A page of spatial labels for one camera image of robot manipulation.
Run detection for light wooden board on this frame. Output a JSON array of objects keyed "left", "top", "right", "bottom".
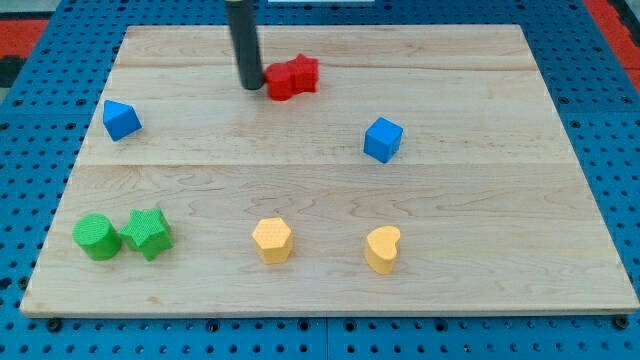
[{"left": 21, "top": 25, "right": 639, "bottom": 319}]

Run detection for yellow hexagon block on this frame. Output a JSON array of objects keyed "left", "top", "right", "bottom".
[{"left": 252, "top": 217, "right": 294, "bottom": 265}]

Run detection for red star block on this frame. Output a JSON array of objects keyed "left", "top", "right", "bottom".
[{"left": 286, "top": 53, "right": 319, "bottom": 95}]

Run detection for red round block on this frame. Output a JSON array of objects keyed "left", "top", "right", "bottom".
[{"left": 264, "top": 63, "right": 293, "bottom": 101}]

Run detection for yellow heart block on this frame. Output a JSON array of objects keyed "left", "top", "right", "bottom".
[{"left": 364, "top": 225, "right": 401, "bottom": 275}]

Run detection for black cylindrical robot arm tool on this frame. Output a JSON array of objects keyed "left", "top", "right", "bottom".
[{"left": 224, "top": 0, "right": 264, "bottom": 90}]

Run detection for green star block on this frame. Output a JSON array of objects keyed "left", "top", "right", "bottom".
[{"left": 119, "top": 208, "right": 174, "bottom": 261}]

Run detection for green cylinder block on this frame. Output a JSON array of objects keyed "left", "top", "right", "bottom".
[{"left": 72, "top": 213, "right": 122, "bottom": 261}]

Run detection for blue cube block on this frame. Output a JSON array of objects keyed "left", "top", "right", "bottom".
[{"left": 363, "top": 117, "right": 404, "bottom": 163}]

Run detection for blue triangle block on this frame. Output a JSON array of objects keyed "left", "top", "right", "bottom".
[{"left": 103, "top": 100, "right": 142, "bottom": 142}]

